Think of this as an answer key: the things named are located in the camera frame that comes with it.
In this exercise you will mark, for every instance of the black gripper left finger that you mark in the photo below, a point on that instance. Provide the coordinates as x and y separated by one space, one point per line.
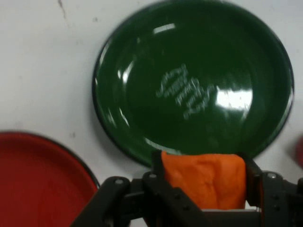
142 201

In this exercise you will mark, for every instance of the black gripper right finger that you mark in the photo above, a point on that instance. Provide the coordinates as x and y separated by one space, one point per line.
279 201

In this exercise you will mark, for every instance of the orange toy carrot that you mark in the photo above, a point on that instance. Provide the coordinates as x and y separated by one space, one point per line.
208 179

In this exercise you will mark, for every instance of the small red object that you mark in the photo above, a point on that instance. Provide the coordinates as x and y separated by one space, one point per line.
300 151

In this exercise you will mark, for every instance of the red enamel plate black rim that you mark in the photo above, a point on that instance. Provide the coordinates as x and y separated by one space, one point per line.
40 184

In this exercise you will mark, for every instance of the green enamel plate white print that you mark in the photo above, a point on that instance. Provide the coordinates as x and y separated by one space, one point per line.
189 59

